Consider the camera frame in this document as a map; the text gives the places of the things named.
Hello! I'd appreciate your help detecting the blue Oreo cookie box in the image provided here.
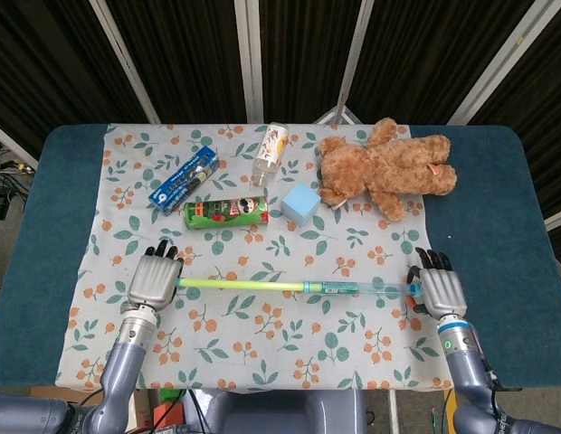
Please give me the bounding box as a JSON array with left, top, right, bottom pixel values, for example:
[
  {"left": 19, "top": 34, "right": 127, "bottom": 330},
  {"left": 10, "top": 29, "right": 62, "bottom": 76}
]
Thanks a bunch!
[{"left": 147, "top": 145, "right": 220, "bottom": 216}]

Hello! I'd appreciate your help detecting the brown plush teddy bear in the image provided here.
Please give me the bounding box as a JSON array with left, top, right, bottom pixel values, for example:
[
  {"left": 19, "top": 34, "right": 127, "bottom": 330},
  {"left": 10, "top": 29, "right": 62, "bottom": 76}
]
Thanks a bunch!
[{"left": 316, "top": 117, "right": 458, "bottom": 222}]

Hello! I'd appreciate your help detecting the green blue telescopic toy stick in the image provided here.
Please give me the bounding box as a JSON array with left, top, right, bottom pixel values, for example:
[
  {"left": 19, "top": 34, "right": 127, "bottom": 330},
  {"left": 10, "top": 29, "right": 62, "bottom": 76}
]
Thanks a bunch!
[{"left": 176, "top": 278, "right": 420, "bottom": 299}]

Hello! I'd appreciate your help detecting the clear plastic drink bottle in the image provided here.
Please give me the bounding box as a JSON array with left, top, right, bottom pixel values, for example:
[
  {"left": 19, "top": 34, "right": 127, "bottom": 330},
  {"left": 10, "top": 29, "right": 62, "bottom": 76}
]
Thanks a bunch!
[{"left": 252, "top": 122, "right": 290, "bottom": 187}]

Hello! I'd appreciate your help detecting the orange-red block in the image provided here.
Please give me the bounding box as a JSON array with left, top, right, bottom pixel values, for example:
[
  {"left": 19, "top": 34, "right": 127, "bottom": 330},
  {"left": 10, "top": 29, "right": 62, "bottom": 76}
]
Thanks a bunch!
[{"left": 153, "top": 400, "right": 185, "bottom": 429}]

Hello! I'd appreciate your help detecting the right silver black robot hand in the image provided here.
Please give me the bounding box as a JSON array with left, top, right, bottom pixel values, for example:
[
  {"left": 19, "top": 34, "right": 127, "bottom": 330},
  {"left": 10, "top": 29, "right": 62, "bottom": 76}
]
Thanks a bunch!
[{"left": 406, "top": 247, "right": 468, "bottom": 317}]

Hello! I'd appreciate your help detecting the floral print tablecloth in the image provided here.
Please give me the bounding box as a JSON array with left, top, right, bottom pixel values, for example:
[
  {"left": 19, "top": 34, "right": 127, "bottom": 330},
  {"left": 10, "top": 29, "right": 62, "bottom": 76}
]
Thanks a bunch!
[{"left": 55, "top": 122, "right": 454, "bottom": 392}]

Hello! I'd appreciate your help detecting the tangle of floor cables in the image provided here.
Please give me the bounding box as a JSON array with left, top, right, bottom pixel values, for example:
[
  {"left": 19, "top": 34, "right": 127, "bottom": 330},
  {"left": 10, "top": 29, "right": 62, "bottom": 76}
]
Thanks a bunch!
[{"left": 0, "top": 139, "right": 37, "bottom": 222}]

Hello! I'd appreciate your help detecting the dark folding screen white frame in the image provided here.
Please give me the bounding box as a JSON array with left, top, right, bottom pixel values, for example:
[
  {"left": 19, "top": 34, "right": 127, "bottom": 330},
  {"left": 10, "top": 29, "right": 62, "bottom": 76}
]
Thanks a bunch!
[{"left": 0, "top": 0, "right": 561, "bottom": 222}]

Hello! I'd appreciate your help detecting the green Pringles chips can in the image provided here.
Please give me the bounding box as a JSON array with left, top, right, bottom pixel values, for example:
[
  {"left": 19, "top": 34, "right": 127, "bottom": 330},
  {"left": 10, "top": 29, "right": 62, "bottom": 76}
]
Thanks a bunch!
[{"left": 183, "top": 195, "right": 271, "bottom": 231}]

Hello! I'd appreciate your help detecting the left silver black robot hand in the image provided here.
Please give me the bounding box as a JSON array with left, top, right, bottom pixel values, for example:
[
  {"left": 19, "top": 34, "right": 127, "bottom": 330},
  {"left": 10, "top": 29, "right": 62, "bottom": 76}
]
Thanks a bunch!
[{"left": 127, "top": 239, "right": 185, "bottom": 312}]

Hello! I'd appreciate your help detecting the white table leg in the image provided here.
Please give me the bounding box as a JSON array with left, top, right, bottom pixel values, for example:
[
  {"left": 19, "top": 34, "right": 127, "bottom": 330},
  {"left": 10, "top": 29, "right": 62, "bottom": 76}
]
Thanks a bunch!
[{"left": 388, "top": 389, "right": 400, "bottom": 434}]

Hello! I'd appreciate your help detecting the grey robot torso base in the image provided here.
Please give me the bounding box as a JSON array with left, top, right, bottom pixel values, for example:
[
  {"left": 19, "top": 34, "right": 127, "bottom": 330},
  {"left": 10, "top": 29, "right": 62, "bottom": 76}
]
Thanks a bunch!
[{"left": 203, "top": 389, "right": 367, "bottom": 434}]

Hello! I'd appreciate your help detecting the light blue foam cube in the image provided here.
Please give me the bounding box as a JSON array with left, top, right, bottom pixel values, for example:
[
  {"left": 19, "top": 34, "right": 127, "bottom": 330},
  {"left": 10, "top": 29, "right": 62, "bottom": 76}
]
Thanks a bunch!
[{"left": 280, "top": 184, "right": 321, "bottom": 226}]

